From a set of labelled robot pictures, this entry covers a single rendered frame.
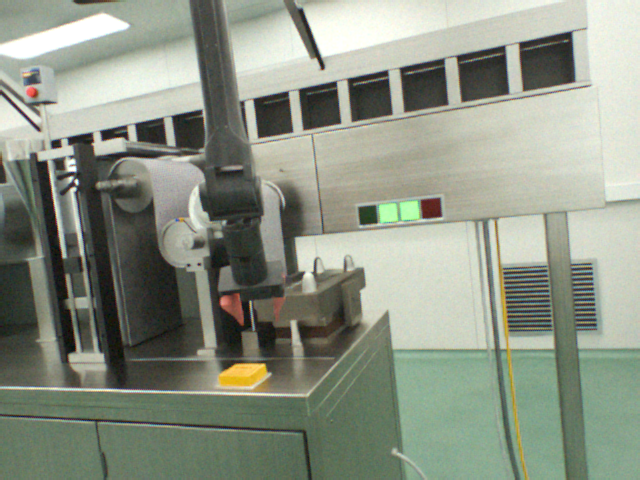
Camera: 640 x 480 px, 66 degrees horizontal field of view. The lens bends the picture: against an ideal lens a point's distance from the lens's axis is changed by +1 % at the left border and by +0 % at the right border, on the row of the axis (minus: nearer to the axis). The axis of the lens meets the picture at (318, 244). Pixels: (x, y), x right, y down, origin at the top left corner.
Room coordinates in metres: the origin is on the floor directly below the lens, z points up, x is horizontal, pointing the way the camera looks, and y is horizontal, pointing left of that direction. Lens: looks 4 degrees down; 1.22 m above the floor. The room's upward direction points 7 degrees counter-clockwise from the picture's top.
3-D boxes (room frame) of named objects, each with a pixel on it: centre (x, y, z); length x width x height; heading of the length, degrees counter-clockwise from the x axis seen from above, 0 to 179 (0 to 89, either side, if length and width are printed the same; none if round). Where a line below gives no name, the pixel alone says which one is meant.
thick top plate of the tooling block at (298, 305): (1.32, 0.02, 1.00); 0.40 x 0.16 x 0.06; 159
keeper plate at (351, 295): (1.30, -0.07, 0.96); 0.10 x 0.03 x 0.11; 159
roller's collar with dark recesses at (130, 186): (1.30, 0.49, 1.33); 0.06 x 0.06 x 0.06; 69
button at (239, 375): (0.96, 0.18, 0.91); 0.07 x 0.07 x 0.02; 69
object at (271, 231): (1.32, 0.15, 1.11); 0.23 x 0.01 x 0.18; 159
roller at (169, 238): (1.39, 0.31, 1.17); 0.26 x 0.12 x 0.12; 159
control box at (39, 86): (1.45, 0.75, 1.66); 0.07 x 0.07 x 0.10; 80
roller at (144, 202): (1.44, 0.43, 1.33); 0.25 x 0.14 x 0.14; 159
